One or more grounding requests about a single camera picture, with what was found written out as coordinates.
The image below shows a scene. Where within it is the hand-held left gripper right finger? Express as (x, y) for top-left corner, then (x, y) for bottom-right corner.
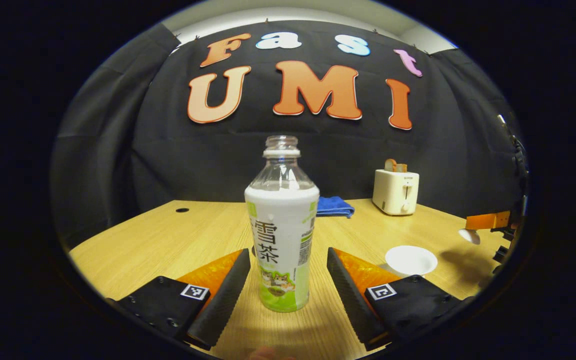
(326, 247), (474, 351)

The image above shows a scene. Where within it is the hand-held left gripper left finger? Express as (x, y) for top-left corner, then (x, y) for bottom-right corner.
(105, 248), (252, 351)

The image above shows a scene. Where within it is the white teacup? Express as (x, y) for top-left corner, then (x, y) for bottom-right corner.
(384, 245), (439, 277)

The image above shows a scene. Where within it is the clear plastic water bottle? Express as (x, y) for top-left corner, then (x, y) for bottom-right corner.
(244, 135), (320, 313)

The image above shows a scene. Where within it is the blue towel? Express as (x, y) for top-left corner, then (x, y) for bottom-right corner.
(316, 196), (355, 219)

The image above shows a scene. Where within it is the white toaster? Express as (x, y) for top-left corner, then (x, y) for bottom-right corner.
(372, 169), (420, 216)

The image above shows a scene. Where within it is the black backdrop cloth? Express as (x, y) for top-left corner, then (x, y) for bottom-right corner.
(50, 20), (529, 251)

